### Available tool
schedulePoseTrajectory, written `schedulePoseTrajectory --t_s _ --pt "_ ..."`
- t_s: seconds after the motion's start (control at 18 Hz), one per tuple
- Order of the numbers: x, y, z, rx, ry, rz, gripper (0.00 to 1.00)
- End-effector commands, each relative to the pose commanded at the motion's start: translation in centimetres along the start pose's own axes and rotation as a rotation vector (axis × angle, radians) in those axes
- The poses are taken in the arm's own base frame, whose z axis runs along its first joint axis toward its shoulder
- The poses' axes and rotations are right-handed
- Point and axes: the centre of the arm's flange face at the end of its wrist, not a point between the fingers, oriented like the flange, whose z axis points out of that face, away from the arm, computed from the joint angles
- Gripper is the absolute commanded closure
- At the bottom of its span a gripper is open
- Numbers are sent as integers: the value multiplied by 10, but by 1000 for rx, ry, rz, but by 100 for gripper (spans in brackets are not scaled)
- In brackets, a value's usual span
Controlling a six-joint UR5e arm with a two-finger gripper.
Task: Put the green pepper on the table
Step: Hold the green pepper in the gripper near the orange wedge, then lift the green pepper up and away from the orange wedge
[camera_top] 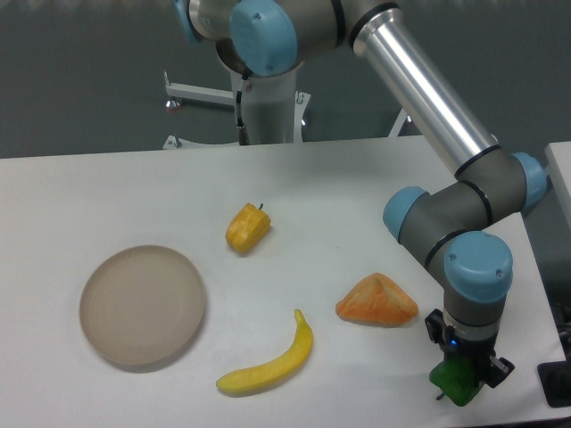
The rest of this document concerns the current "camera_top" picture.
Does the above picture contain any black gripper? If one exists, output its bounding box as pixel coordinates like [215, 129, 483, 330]
[425, 309, 515, 388]

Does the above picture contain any green toy pepper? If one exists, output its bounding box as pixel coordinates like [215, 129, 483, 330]
[429, 357, 482, 407]

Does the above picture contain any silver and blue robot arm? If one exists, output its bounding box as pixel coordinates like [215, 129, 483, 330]
[175, 1, 547, 387]

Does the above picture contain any yellow toy pepper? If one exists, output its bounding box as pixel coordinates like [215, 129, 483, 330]
[225, 202, 271, 254]

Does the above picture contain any black device at right edge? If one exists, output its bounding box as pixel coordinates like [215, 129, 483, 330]
[537, 361, 570, 408]

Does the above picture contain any orange toy bread wedge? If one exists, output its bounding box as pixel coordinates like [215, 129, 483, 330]
[335, 273, 418, 327]

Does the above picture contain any yellow toy banana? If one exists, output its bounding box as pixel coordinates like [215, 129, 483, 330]
[216, 309, 314, 396]

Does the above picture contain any beige round plate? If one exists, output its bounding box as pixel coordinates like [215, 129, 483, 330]
[79, 245, 206, 373]

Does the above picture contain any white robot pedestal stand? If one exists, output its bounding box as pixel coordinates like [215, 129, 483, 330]
[163, 67, 418, 149]

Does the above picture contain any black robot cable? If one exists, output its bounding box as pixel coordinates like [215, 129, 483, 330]
[235, 66, 254, 146]

